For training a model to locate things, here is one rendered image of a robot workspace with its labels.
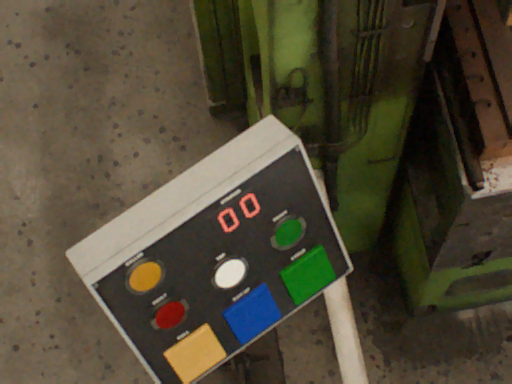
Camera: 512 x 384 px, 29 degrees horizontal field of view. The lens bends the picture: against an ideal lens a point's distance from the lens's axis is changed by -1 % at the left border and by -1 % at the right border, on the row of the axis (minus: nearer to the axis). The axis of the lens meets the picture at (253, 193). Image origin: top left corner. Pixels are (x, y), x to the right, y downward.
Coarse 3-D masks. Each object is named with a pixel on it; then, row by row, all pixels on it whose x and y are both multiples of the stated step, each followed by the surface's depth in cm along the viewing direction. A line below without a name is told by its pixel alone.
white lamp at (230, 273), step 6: (228, 264) 134; (234, 264) 135; (240, 264) 136; (222, 270) 134; (228, 270) 135; (234, 270) 135; (240, 270) 136; (216, 276) 135; (222, 276) 135; (228, 276) 135; (234, 276) 136; (240, 276) 137; (222, 282) 136; (228, 282) 136; (234, 282) 137
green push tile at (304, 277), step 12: (312, 252) 141; (324, 252) 142; (300, 264) 141; (312, 264) 142; (324, 264) 143; (288, 276) 141; (300, 276) 142; (312, 276) 143; (324, 276) 145; (288, 288) 142; (300, 288) 143; (312, 288) 145; (300, 300) 145
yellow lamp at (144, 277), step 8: (144, 264) 127; (152, 264) 128; (136, 272) 127; (144, 272) 128; (152, 272) 128; (160, 272) 129; (136, 280) 128; (144, 280) 128; (152, 280) 129; (136, 288) 128; (144, 288) 129
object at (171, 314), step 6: (168, 306) 133; (174, 306) 133; (180, 306) 134; (162, 312) 133; (168, 312) 133; (174, 312) 134; (180, 312) 134; (156, 318) 133; (162, 318) 133; (168, 318) 134; (174, 318) 134; (180, 318) 135; (162, 324) 134; (168, 324) 134; (174, 324) 135
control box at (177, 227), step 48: (240, 144) 133; (288, 144) 130; (192, 192) 130; (240, 192) 129; (288, 192) 134; (96, 240) 129; (144, 240) 126; (192, 240) 129; (240, 240) 134; (336, 240) 143; (96, 288) 125; (192, 288) 134; (240, 288) 138; (144, 336) 134
